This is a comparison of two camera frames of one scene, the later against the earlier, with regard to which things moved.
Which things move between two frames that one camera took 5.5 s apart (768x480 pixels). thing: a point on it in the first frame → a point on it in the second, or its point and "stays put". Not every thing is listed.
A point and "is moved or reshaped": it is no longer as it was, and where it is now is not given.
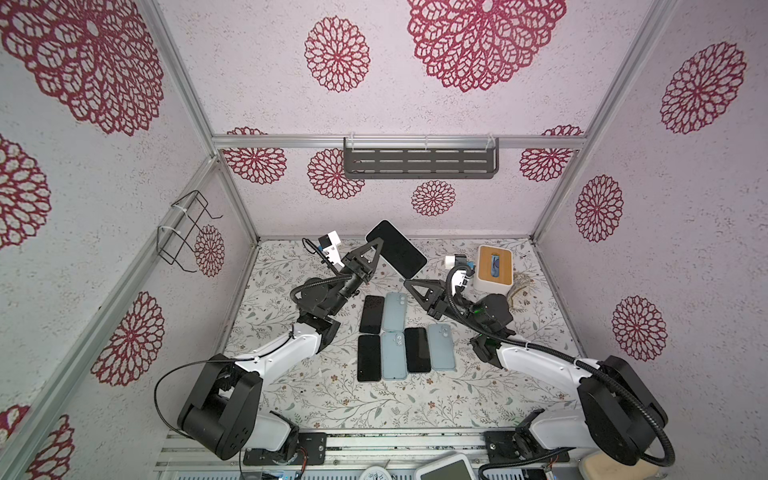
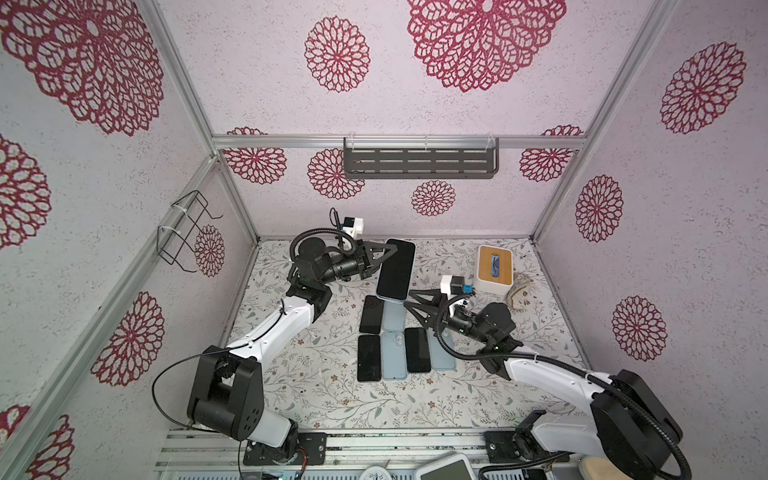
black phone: x=397 y=250 is moved or reshaped
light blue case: x=441 y=347 stays put
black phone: x=371 y=314 stays put
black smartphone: x=418 y=356 stays put
